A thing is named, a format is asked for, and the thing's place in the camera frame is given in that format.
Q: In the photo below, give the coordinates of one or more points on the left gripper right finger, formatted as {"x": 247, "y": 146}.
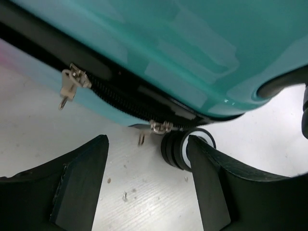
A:
{"x": 234, "y": 196}

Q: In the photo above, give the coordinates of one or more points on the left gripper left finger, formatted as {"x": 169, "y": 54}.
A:
{"x": 60, "y": 195}

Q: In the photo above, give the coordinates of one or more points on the teal pink suitcase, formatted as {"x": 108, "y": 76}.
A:
{"x": 162, "y": 66}

